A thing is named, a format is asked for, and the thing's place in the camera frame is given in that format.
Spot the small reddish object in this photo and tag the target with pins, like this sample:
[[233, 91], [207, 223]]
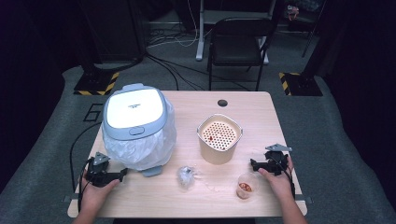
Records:
[[292, 12]]

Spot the clear plastic cup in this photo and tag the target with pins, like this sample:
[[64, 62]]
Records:
[[252, 180]]

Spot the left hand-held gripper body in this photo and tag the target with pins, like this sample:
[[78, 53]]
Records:
[[98, 174]]

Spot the black stand base striped edge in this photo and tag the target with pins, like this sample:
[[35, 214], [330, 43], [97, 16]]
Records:
[[303, 85], [93, 85]]

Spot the white and grey pedal trash can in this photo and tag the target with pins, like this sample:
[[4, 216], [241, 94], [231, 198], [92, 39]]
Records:
[[134, 109]]

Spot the clear plastic wrap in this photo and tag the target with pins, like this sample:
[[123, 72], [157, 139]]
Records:
[[186, 177]]

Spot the person's left hand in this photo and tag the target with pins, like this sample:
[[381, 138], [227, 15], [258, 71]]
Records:
[[93, 196]]

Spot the black folding chair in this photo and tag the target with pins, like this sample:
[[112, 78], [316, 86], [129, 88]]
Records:
[[238, 49]]

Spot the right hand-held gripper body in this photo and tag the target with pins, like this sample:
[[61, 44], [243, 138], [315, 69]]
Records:
[[276, 161]]

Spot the white desk frame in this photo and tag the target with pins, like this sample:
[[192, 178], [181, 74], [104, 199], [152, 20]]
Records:
[[200, 37]]

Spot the small red food bit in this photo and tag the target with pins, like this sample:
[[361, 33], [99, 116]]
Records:
[[211, 138]]

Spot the red food scraps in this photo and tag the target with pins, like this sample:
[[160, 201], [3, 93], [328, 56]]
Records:
[[245, 187]]

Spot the beige perforated strainer container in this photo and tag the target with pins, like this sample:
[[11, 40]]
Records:
[[214, 155]]

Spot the grey table bracket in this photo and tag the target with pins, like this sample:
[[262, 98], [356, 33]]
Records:
[[306, 199], [70, 198]]

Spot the white plastic trash bag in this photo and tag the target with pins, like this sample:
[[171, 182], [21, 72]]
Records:
[[140, 152]]

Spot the black cabinet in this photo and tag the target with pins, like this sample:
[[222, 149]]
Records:
[[118, 31]]

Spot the person's right hand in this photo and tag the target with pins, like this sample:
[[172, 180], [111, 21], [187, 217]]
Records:
[[281, 185]]

